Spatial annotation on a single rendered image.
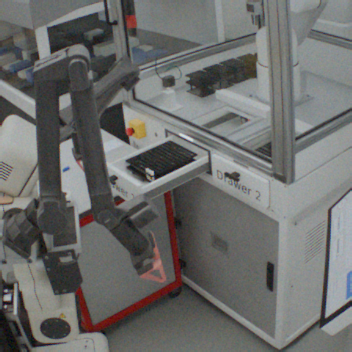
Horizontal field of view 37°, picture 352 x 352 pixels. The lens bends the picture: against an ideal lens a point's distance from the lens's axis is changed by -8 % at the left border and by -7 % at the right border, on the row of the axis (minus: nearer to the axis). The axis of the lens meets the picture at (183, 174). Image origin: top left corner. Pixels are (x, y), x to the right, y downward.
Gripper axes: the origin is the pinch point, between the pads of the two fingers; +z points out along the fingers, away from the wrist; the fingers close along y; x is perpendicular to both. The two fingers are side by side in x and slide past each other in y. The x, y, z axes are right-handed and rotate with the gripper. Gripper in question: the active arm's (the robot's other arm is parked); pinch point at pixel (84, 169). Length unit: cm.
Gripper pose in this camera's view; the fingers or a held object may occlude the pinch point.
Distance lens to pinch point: 239.0
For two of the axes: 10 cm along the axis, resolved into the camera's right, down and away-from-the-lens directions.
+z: 1.0, 8.4, 5.4
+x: -9.1, 2.9, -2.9
